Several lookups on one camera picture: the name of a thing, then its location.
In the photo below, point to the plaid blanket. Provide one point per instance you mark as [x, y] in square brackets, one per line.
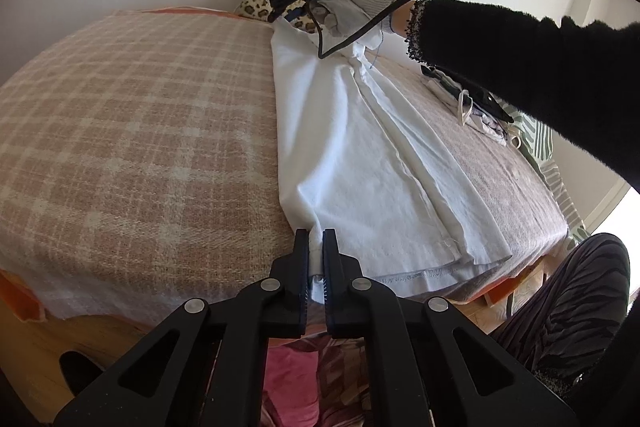
[125, 132]

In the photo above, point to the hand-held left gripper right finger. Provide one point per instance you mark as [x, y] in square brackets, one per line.
[331, 267]

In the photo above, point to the person's right hand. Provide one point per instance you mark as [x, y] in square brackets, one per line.
[350, 2]

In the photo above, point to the wooden bed frame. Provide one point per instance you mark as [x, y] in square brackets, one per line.
[50, 357]

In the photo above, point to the person's right forearm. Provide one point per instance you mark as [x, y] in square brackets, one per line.
[500, 52]

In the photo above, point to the white t-shirt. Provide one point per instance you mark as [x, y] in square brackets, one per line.
[350, 147]

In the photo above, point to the white tote bag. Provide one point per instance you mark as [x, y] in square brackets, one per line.
[487, 127]

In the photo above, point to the pink cloth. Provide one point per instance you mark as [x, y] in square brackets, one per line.
[290, 382]

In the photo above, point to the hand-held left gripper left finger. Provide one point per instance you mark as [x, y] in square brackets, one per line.
[301, 267]

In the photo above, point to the green striped pillow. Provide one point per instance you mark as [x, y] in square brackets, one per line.
[542, 142]

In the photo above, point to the person's striped trouser leg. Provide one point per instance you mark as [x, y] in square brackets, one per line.
[565, 307]

